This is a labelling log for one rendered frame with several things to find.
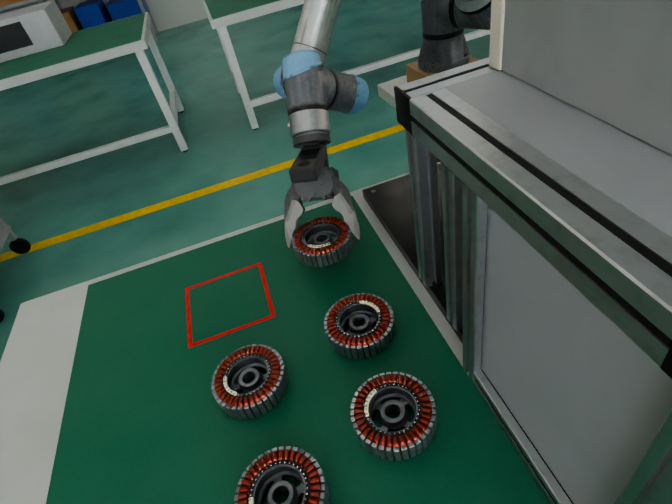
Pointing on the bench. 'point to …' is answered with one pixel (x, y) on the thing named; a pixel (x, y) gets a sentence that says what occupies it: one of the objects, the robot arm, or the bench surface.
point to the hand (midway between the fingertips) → (322, 243)
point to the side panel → (560, 373)
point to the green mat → (73, 453)
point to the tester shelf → (559, 188)
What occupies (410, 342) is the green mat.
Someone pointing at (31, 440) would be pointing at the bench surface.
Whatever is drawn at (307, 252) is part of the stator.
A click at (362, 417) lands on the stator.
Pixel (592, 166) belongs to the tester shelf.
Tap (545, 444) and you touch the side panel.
